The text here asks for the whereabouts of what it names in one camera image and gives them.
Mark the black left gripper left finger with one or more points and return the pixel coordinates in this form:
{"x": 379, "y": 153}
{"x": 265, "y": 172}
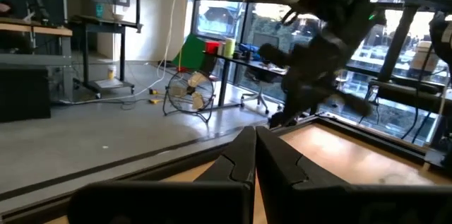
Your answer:
{"x": 226, "y": 199}

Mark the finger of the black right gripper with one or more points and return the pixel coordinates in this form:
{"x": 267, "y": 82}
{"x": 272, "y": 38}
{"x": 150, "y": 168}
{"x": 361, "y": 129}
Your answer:
{"x": 356, "y": 105}
{"x": 275, "y": 55}

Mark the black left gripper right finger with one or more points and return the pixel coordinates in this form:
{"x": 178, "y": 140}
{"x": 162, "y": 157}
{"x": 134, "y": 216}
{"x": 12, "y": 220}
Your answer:
{"x": 282, "y": 195}

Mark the black background robot arm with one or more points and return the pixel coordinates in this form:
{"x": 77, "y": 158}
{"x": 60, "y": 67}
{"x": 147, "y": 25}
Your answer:
{"x": 33, "y": 1}

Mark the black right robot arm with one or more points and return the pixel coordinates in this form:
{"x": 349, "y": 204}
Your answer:
{"x": 346, "y": 1}

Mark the blue bag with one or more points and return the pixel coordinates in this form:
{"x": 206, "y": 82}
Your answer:
{"x": 249, "y": 51}

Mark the grey mesh office chair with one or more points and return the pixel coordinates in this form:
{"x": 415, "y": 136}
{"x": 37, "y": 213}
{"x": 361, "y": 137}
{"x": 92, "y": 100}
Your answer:
{"x": 259, "y": 89}

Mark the yellow-green roll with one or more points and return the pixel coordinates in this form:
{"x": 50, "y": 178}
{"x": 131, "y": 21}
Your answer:
{"x": 230, "y": 48}

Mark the black office desk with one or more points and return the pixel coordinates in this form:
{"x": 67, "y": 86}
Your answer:
{"x": 226, "y": 75}

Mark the white cylinder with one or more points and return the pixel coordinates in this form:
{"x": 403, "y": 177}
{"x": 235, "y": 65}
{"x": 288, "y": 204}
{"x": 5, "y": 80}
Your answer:
{"x": 221, "y": 49}

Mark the red box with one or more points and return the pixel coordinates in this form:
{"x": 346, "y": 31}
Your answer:
{"x": 212, "y": 47}

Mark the white plastic jar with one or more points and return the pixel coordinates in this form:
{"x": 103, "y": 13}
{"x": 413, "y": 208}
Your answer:
{"x": 423, "y": 58}

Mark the green board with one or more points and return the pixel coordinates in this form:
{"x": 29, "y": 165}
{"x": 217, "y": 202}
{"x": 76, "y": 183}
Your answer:
{"x": 190, "y": 54}

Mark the black floor fan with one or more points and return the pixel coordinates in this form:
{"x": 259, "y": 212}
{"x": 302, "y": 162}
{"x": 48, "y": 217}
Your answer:
{"x": 189, "y": 93}

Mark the rolling cart with monitor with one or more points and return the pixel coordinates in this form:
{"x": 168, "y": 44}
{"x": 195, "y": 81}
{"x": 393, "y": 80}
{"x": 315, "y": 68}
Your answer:
{"x": 166, "y": 40}

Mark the white bowl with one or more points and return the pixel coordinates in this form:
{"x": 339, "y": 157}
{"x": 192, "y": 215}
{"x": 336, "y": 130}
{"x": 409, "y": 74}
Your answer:
{"x": 118, "y": 17}

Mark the yellow bottle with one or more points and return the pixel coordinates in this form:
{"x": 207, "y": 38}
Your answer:
{"x": 111, "y": 73}

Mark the black rolling stand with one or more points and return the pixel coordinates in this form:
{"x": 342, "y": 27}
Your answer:
{"x": 102, "y": 28}

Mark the teal cup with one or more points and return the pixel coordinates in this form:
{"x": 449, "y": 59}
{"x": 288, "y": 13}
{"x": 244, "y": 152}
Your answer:
{"x": 99, "y": 10}

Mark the black cabinet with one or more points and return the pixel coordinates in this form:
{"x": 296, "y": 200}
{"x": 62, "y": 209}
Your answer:
{"x": 23, "y": 93}

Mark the wooden workbench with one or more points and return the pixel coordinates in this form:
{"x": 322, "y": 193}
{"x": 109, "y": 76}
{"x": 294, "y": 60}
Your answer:
{"x": 35, "y": 29}

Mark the black frame crossbar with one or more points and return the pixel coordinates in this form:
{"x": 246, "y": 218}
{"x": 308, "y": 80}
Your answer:
{"x": 406, "y": 97}

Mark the black frame post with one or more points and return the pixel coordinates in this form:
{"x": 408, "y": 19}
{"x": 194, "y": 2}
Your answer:
{"x": 397, "y": 44}

